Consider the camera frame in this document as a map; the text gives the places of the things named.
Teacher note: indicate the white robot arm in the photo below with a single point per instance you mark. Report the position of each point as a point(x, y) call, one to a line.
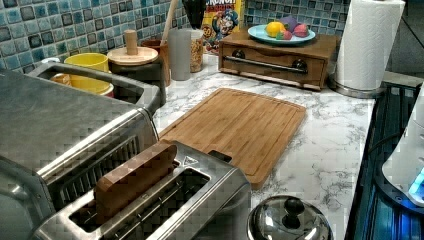
point(404, 168)

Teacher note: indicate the pink toy strawberry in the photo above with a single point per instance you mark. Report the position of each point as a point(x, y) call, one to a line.
point(301, 30)

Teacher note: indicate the red toy strawberry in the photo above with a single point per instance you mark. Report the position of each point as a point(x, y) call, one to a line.
point(284, 35)

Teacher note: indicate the clear cereal jar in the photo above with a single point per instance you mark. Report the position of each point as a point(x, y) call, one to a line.
point(196, 52)

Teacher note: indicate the dark jar with wooden lid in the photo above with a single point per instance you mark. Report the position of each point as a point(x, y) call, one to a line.
point(139, 63)

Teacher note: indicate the silver two-slot toaster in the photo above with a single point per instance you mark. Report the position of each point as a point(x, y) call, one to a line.
point(204, 198)

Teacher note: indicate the light blue plate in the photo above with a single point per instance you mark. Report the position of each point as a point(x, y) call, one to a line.
point(258, 32)

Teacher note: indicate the purple toy fruit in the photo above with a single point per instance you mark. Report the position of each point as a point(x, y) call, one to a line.
point(289, 22)

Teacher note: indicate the yellow lemon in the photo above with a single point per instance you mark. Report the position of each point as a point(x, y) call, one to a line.
point(273, 28)

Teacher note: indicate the brown toast slice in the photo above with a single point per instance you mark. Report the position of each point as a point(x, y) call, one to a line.
point(121, 186)

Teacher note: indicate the cereal box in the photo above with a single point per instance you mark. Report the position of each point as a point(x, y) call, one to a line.
point(221, 18)

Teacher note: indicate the wooden drawer box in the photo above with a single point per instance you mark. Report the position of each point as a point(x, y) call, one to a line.
point(303, 63)

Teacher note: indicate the brown utensil holder cup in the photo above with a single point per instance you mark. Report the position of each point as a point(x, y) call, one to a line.
point(162, 50)

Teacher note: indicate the stainless steel toaster oven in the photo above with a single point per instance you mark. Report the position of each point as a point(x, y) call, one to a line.
point(57, 141)

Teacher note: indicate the white paper towel roll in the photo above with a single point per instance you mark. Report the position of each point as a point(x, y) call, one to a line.
point(366, 43)

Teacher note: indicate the yellow mug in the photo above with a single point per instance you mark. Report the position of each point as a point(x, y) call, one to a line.
point(88, 64)

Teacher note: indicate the steel pot lid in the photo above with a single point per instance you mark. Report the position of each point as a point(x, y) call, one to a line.
point(284, 217)

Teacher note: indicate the red bowl under mug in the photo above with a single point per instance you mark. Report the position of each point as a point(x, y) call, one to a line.
point(109, 92)

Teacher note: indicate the bamboo cutting board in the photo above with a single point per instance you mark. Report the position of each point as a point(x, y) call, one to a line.
point(252, 129)

